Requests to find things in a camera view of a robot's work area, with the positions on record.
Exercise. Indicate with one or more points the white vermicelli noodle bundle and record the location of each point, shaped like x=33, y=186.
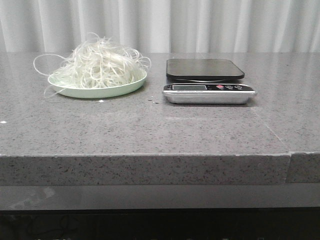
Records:
x=101, y=63

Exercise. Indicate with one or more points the black and silver kitchen scale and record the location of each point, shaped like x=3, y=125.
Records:
x=205, y=81

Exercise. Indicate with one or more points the light green round plate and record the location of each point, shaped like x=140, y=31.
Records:
x=96, y=93

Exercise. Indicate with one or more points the white pleated curtain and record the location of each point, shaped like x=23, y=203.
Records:
x=162, y=26

